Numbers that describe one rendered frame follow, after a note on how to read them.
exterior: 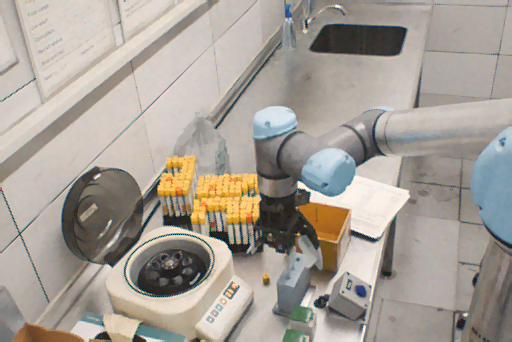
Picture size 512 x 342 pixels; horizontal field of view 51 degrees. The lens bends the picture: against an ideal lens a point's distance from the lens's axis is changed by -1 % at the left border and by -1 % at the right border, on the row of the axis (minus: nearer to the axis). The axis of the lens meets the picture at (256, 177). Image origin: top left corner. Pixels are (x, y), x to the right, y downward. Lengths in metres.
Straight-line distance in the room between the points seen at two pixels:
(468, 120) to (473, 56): 2.46
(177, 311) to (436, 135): 0.61
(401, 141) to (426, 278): 1.77
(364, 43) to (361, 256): 1.66
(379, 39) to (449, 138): 2.06
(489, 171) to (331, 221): 0.85
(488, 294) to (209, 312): 0.66
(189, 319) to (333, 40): 2.00
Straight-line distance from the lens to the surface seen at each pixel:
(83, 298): 1.39
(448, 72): 3.28
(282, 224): 1.01
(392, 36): 2.83
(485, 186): 0.59
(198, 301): 1.15
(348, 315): 1.22
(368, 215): 1.48
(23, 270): 1.23
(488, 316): 0.73
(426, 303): 2.49
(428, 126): 0.83
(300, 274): 1.19
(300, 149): 0.87
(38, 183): 1.22
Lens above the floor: 1.81
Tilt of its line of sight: 34 degrees down
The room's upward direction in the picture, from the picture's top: 5 degrees counter-clockwise
